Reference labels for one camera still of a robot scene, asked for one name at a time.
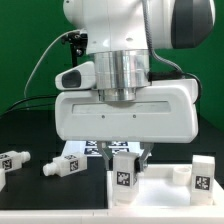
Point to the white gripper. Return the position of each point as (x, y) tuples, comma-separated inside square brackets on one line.
[(163, 112)]

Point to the white square table top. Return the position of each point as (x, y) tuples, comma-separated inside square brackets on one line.
[(164, 185)]

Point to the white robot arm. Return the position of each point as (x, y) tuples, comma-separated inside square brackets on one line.
[(115, 96)]

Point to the paper sheet with markers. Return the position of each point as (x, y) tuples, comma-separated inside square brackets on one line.
[(89, 148)]

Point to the white obstacle front bar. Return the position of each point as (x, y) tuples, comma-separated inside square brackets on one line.
[(109, 217)]

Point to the white obstacle bar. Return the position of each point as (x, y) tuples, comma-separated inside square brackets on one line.
[(2, 179), (109, 217)]

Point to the white obstacle left bar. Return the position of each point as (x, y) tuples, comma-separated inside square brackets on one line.
[(2, 179)]

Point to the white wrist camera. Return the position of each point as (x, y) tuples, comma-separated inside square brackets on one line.
[(81, 77)]

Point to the black camera stand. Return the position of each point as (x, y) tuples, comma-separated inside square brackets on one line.
[(77, 40)]

